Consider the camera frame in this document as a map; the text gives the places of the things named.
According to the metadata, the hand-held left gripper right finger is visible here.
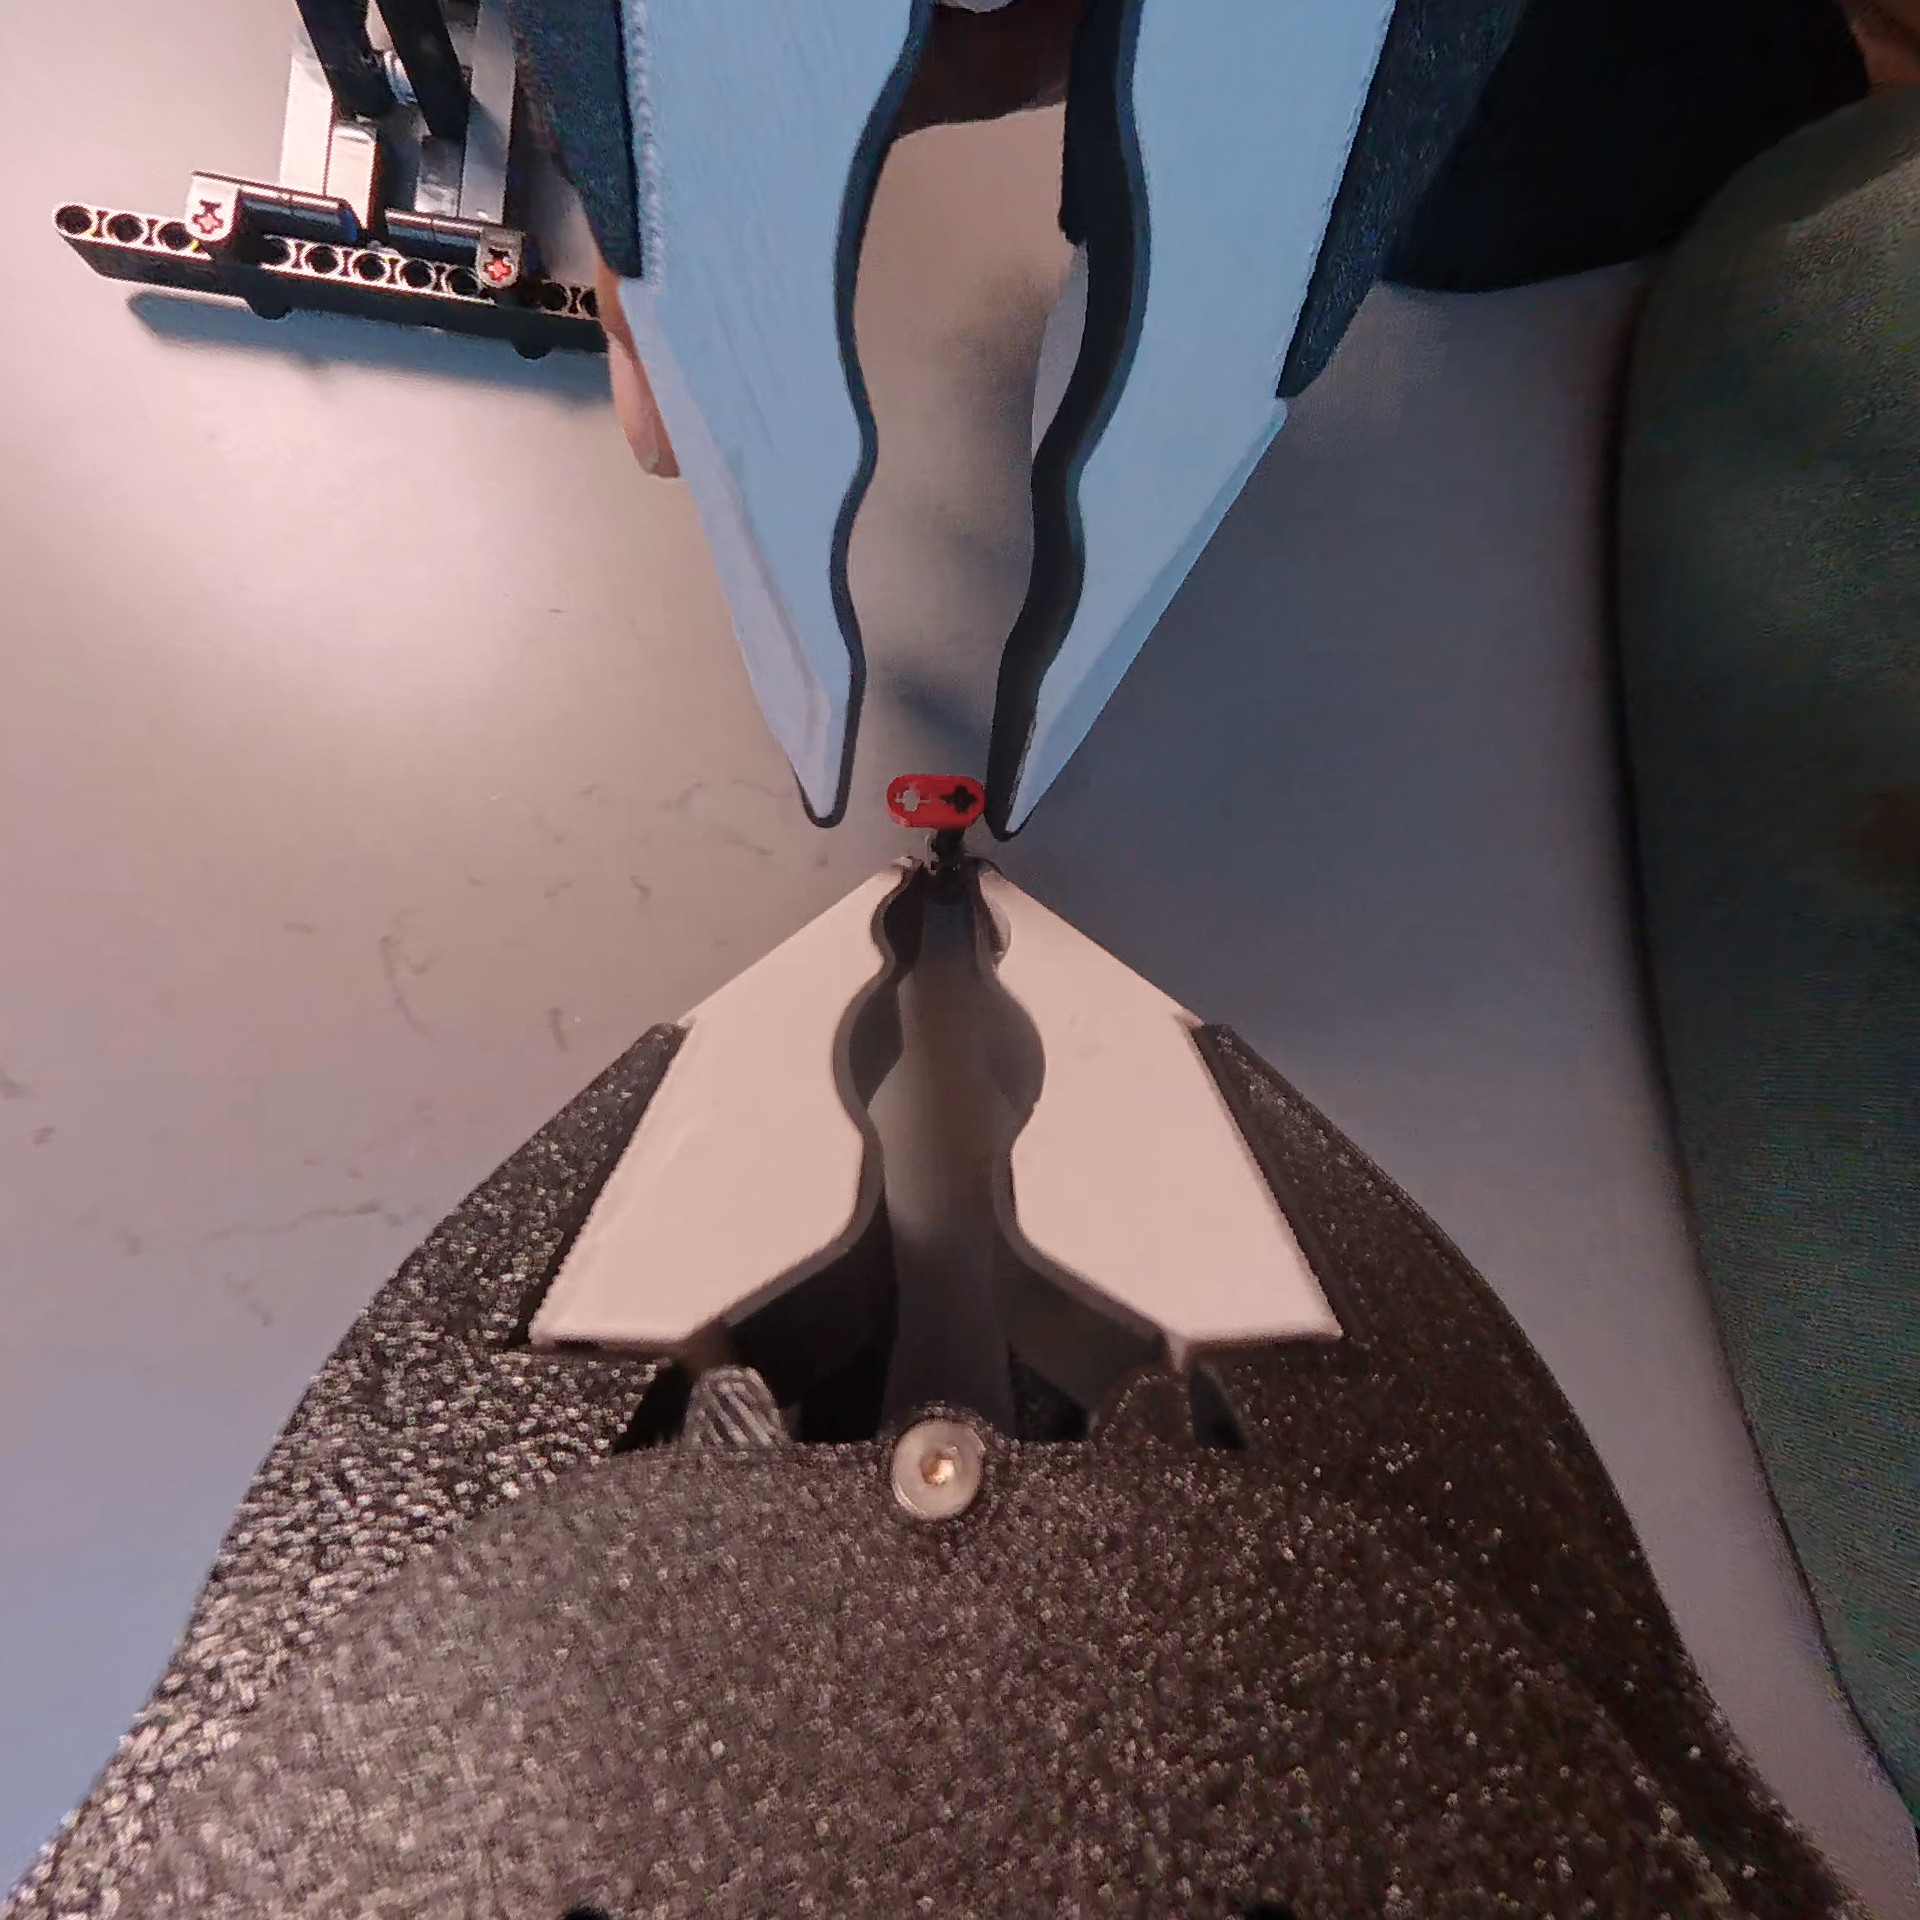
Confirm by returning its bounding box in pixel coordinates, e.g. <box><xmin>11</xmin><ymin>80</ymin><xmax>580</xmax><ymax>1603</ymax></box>
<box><xmin>967</xmin><ymin>861</ymin><xmax>1347</xmax><ymax>1370</ymax></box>

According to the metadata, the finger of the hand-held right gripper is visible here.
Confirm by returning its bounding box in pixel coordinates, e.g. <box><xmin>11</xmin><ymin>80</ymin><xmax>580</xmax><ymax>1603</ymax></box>
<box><xmin>613</xmin><ymin>0</ymin><xmax>939</xmax><ymax>830</ymax></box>
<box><xmin>983</xmin><ymin>0</ymin><xmax>1397</xmax><ymax>841</ymax></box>

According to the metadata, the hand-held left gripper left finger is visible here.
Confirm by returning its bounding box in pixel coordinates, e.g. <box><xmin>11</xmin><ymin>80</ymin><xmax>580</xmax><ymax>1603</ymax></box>
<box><xmin>527</xmin><ymin>861</ymin><xmax>921</xmax><ymax>1360</ymax></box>

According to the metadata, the brick vehicle model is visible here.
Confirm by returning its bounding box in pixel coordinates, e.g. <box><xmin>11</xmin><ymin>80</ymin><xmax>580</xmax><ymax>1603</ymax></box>
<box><xmin>52</xmin><ymin>0</ymin><xmax>617</xmax><ymax>324</ymax></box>

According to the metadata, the grey desk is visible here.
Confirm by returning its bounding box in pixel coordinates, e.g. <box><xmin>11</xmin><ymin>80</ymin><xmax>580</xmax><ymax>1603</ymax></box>
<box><xmin>0</xmin><ymin>0</ymin><xmax>1876</xmax><ymax>1920</ymax></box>

